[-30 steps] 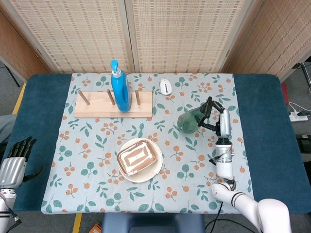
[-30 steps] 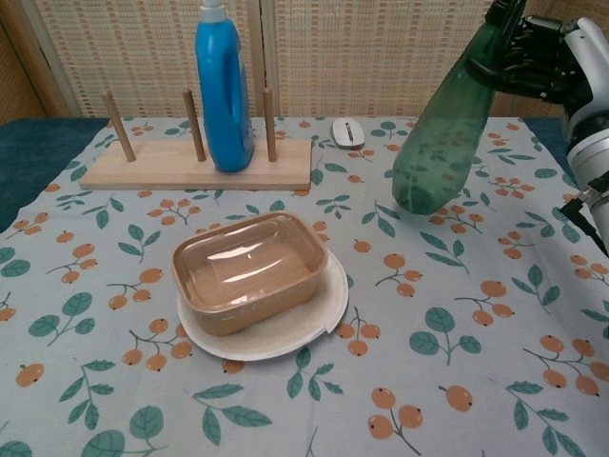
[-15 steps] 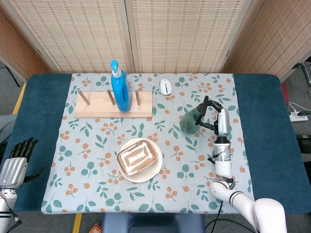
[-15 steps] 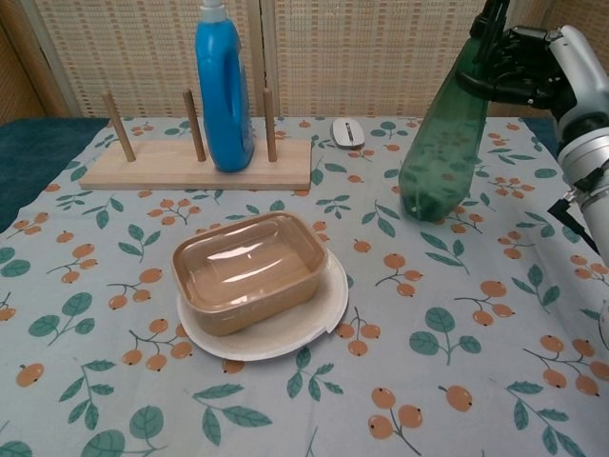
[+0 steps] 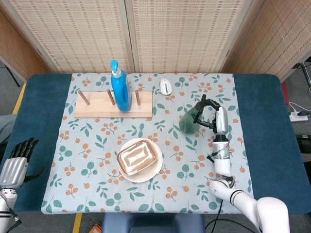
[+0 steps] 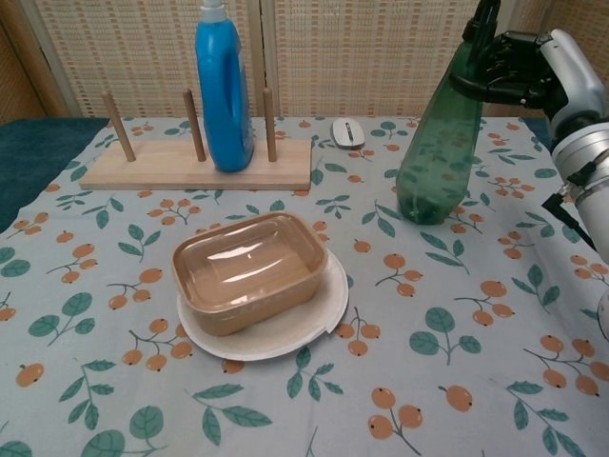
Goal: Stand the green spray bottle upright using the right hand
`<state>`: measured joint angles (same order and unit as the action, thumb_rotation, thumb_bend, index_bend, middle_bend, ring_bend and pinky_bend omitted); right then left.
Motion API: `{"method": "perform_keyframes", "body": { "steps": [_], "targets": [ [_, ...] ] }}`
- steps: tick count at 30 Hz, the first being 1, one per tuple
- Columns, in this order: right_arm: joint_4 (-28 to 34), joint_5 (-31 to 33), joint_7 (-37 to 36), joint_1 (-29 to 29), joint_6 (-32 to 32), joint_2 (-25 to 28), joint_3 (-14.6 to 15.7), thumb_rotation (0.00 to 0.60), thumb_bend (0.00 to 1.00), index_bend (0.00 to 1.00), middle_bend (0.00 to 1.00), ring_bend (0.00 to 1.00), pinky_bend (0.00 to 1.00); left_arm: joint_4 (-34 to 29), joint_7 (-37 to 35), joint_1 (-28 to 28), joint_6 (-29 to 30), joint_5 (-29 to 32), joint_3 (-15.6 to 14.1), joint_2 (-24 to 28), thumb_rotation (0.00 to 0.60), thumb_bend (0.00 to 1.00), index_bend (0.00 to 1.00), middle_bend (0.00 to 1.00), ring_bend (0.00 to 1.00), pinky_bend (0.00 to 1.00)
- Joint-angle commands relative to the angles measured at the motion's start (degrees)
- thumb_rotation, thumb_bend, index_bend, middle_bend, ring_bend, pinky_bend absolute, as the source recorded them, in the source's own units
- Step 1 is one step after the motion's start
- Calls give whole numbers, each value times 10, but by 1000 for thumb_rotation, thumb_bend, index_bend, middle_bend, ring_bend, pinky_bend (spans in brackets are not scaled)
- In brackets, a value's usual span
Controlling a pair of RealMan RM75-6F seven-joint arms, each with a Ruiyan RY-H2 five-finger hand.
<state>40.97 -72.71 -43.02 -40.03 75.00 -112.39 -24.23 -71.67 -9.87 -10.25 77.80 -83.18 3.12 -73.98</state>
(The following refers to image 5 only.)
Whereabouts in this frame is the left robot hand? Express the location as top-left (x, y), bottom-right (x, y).
top-left (0, 137), bottom-right (45, 189)

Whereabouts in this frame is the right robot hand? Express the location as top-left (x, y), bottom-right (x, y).
top-left (192, 94), bottom-right (230, 134)

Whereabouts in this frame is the green glass spray bottle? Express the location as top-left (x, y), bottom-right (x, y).
top-left (178, 94), bottom-right (207, 135)

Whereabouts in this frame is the white computer mouse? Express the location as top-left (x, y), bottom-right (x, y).
top-left (159, 77), bottom-right (173, 96)

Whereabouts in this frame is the floral tablecloth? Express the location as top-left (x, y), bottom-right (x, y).
top-left (40, 72), bottom-right (257, 215)

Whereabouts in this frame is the blue pump detergent bottle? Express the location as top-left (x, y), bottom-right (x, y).
top-left (110, 59), bottom-right (133, 113)

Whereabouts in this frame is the dark blue table cover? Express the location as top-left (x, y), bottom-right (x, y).
top-left (7, 73), bottom-right (311, 215)

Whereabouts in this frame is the white power strip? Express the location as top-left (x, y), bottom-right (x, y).
top-left (289, 111), bottom-right (309, 122)

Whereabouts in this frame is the cream round plate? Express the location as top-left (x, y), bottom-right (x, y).
top-left (117, 138), bottom-right (163, 183)

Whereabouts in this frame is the brown striped rectangular dish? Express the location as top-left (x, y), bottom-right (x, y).
top-left (116, 141), bottom-right (158, 175)

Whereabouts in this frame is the woven bamboo folding screen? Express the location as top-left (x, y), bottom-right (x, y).
top-left (0, 0), bottom-right (311, 83)

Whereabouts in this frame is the wooden board with pegs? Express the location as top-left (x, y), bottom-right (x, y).
top-left (73, 89), bottom-right (153, 119)

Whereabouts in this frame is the dark blue chair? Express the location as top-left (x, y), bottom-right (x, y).
top-left (101, 213), bottom-right (205, 233)

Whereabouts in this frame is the black cable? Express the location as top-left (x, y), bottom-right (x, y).
top-left (204, 198), bottom-right (251, 233)

